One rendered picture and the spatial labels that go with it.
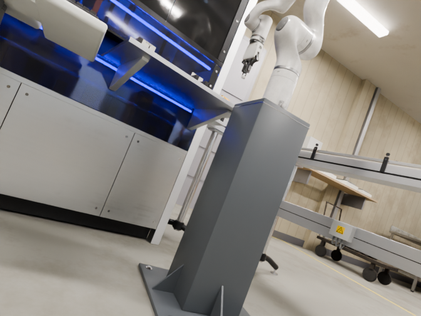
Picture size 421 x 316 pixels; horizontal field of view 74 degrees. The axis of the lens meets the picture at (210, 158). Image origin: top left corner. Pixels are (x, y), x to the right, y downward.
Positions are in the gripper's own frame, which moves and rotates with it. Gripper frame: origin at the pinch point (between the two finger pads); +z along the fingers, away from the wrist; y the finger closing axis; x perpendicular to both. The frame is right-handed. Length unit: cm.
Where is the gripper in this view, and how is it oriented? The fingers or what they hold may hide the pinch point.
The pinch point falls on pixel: (246, 69)
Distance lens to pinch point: 163.8
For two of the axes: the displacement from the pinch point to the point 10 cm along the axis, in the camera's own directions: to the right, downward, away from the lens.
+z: -3.6, 9.3, -0.9
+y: -5.6, -1.4, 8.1
